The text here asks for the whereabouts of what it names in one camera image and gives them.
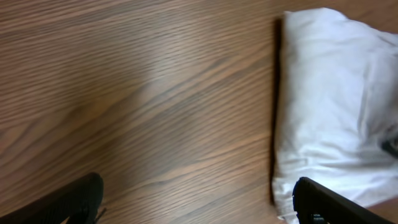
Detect beige khaki shorts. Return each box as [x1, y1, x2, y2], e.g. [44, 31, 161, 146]
[272, 8, 397, 223]

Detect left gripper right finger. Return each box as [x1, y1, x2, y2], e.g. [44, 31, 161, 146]
[292, 177, 392, 224]

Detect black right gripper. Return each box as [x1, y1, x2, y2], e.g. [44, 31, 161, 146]
[381, 137, 398, 157]

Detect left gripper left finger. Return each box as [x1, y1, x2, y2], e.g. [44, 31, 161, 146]
[1, 172, 104, 224]

